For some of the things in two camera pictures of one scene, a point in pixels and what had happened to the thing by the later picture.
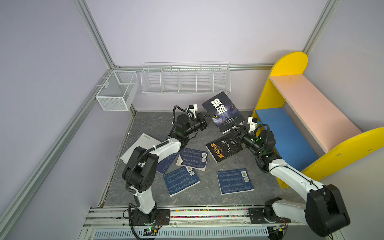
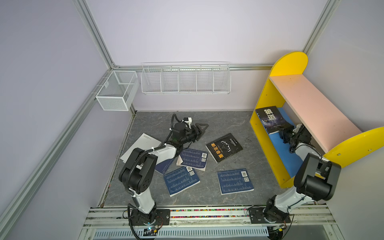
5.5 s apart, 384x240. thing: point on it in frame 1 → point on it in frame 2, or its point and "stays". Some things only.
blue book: [234, 181] stays
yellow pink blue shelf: [311, 134] stays
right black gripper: [240, 135] → [285, 130]
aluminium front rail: [113, 223] stays
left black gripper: [201, 117] → [200, 132]
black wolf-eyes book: [223, 111] → [272, 119]
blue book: [193, 158] stays
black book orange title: [224, 147] stays
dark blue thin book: [163, 165] stays
